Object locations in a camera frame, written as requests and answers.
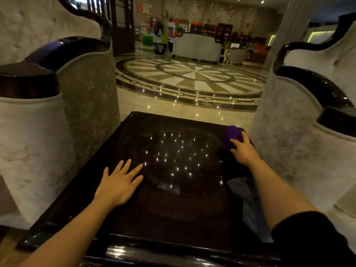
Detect small white armchair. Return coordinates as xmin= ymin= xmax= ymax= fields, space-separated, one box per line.
xmin=226 ymin=47 xmax=248 ymax=66

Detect black sleeve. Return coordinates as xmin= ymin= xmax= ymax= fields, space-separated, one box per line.
xmin=271 ymin=211 xmax=356 ymax=267

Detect person's right hand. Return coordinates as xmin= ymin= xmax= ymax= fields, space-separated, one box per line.
xmin=229 ymin=131 xmax=262 ymax=167

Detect person's left hand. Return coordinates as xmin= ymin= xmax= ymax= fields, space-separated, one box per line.
xmin=94 ymin=159 xmax=144 ymax=209

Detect person's right forearm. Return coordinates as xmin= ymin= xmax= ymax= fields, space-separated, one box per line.
xmin=247 ymin=159 xmax=319 ymax=232

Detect white armchair dark wood trim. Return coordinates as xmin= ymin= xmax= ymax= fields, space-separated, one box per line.
xmin=0 ymin=0 xmax=121 ymax=230
xmin=248 ymin=12 xmax=356 ymax=214

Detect black side table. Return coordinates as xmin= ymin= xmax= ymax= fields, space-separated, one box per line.
xmin=153 ymin=42 xmax=169 ymax=55

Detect dark display shelf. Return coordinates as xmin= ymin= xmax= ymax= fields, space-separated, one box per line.
xmin=215 ymin=23 xmax=234 ymax=44

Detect grey-blue cloth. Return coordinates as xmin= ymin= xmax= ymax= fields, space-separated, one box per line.
xmin=227 ymin=176 xmax=274 ymax=243

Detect purple cleaning cloth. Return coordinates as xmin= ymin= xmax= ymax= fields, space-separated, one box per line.
xmin=222 ymin=125 xmax=244 ymax=151

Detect dark wooden partition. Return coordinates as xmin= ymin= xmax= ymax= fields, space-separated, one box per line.
xmin=110 ymin=0 xmax=136 ymax=57

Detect person's left forearm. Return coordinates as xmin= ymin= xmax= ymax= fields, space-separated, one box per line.
xmin=17 ymin=198 xmax=112 ymax=267

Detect white sofa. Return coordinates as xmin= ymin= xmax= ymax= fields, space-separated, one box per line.
xmin=172 ymin=32 xmax=223 ymax=64

